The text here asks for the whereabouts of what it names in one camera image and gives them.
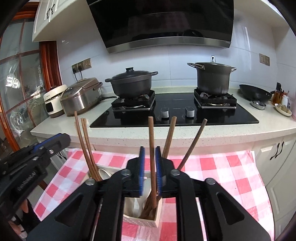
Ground white perforated plastic basket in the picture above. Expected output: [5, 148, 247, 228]
[87, 164, 163, 229]

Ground black range hood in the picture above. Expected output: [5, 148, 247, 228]
[87, 0, 234, 54]

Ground small steel bowl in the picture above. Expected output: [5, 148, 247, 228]
[250, 100, 267, 110]

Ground red white checkered tablecloth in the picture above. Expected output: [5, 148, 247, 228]
[33, 148, 274, 241]

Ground white spoon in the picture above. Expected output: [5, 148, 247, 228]
[132, 177, 151, 216]
[98, 169, 111, 181]

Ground tall black stockpot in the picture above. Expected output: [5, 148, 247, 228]
[187, 56, 237, 95]

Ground brown condiment bottle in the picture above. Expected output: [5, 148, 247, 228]
[272, 82, 283, 106]

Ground red wooden glass door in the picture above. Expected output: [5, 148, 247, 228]
[0, 21, 64, 163]

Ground black casserole pot with lid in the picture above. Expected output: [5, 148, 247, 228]
[105, 67, 159, 98]

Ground speckled stone countertop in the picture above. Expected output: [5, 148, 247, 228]
[30, 86, 296, 149]

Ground black wok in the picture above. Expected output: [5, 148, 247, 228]
[239, 84, 273, 102]

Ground brown wooden chopstick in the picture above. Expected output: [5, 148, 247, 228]
[80, 118, 101, 181]
[84, 118, 103, 180]
[161, 116, 178, 159]
[177, 118, 208, 171]
[73, 111, 100, 181]
[140, 116, 156, 219]

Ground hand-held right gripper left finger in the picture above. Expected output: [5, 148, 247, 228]
[28, 146, 146, 241]

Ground person's left hand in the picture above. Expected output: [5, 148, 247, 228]
[9, 199, 30, 240]

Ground gold wall switch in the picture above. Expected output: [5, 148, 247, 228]
[259, 53, 270, 66]

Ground gold wall socket panel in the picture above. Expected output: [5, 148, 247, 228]
[72, 58, 92, 74]

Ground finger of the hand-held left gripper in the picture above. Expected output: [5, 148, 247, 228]
[30, 133, 71, 173]
[0, 144, 46, 170]

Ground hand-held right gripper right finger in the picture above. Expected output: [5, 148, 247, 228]
[155, 146, 271, 241]

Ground white rice cooker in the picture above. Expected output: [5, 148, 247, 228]
[43, 85, 68, 118]

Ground silver rice cooker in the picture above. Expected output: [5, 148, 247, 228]
[60, 77, 103, 116]

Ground white wall cabinet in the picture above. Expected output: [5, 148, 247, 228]
[32, 0, 90, 42]

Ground black glass gas hob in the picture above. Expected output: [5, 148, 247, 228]
[89, 89, 260, 128]

